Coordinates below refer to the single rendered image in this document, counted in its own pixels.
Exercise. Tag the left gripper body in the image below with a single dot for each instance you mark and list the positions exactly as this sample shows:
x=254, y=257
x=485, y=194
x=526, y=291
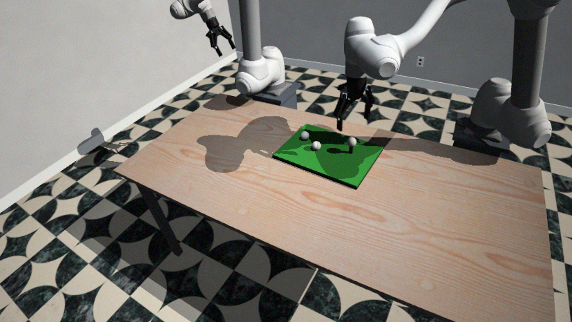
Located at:
x=355, y=85

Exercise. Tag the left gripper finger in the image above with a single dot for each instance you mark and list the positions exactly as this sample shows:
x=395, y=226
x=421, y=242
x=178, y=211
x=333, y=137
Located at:
x=341, y=108
x=368, y=101

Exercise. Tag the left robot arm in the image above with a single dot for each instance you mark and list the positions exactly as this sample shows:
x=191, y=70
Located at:
x=500, y=107

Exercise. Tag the green turf mat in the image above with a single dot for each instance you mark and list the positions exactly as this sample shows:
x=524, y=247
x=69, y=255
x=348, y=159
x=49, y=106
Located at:
x=334, y=160

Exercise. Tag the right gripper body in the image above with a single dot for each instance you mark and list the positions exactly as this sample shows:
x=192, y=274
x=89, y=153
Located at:
x=213, y=25

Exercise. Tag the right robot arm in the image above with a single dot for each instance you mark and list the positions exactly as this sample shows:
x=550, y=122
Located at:
x=256, y=73

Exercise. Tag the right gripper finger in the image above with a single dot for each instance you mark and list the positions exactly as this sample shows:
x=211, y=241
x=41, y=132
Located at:
x=213, y=42
x=227, y=35

